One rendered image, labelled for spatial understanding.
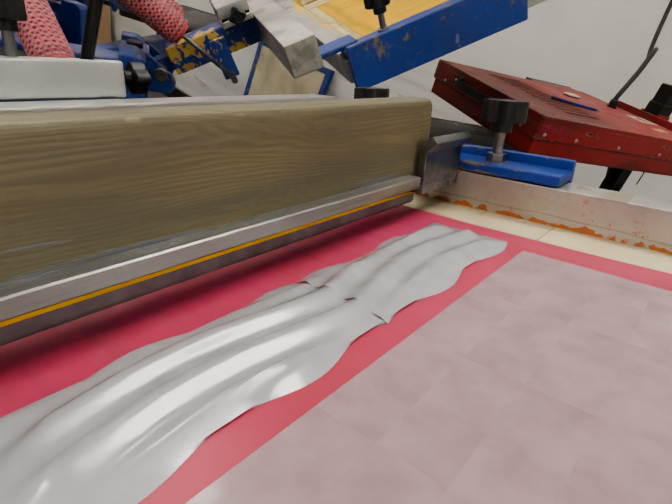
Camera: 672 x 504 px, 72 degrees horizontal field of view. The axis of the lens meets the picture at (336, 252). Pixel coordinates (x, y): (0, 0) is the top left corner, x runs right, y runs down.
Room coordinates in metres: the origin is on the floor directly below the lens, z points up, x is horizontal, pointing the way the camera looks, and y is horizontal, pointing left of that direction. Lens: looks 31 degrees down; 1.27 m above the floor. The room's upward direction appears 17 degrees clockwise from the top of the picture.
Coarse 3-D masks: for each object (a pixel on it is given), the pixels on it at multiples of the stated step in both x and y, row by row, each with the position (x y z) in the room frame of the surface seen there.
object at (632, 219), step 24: (432, 192) 0.48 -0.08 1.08; (456, 192) 0.46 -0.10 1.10; (480, 192) 0.45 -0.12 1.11; (504, 192) 0.44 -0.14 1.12; (528, 192) 0.43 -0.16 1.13; (552, 192) 0.42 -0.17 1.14; (576, 192) 0.41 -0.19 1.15; (600, 192) 0.42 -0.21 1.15; (528, 216) 0.42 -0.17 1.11; (552, 216) 0.41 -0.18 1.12; (576, 216) 0.40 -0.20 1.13; (600, 216) 0.39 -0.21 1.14; (624, 216) 0.39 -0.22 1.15; (648, 216) 0.38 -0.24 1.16; (624, 240) 0.38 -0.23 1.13; (648, 240) 0.37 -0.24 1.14
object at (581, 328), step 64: (256, 256) 0.27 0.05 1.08; (320, 256) 0.29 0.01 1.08; (512, 256) 0.32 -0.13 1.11; (576, 256) 0.34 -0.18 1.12; (448, 320) 0.21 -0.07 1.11; (512, 320) 0.22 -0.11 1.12; (576, 320) 0.23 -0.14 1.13; (640, 320) 0.24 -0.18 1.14; (576, 384) 0.17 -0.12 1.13; (640, 384) 0.17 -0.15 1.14
